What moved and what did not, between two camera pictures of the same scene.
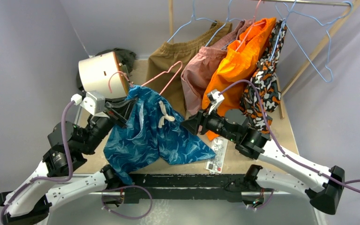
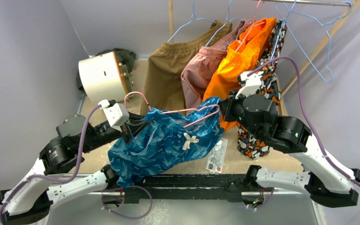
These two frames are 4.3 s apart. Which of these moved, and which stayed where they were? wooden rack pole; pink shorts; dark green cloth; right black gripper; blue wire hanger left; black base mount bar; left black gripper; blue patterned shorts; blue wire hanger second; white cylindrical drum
Moved: left black gripper; blue patterned shorts; right black gripper
Stayed: wooden rack pole; blue wire hanger second; dark green cloth; white cylindrical drum; blue wire hanger left; pink shorts; black base mount bar
